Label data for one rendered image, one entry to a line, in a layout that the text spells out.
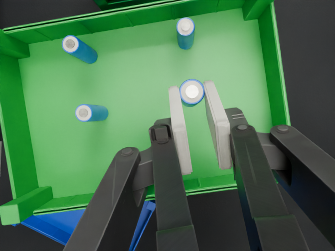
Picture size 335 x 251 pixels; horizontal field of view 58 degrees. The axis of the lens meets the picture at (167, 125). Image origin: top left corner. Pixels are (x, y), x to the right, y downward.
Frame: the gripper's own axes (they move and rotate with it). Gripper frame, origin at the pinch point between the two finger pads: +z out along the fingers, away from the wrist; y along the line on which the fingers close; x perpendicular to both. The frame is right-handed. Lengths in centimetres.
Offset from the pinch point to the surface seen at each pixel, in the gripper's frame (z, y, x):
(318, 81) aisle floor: 53, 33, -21
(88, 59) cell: 16.8, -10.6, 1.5
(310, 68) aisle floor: 55, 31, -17
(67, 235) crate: 40, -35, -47
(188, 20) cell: 13.4, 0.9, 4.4
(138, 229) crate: 40, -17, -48
